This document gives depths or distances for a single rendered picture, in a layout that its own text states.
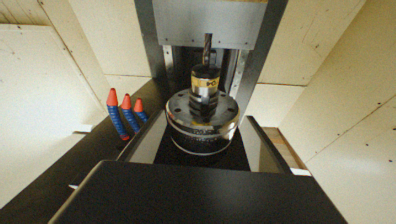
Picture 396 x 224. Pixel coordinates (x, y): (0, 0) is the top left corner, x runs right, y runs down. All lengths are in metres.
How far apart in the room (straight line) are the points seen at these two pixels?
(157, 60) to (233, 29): 0.44
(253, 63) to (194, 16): 0.39
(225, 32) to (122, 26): 0.85
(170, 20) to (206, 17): 0.17
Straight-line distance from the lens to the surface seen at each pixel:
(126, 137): 0.32
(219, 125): 0.17
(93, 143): 0.39
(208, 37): 0.19
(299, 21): 1.21
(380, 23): 1.32
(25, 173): 1.23
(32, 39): 1.20
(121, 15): 1.20
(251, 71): 0.74
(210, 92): 0.19
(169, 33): 0.64
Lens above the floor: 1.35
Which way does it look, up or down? 38 degrees up
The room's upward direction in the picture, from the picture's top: 177 degrees counter-clockwise
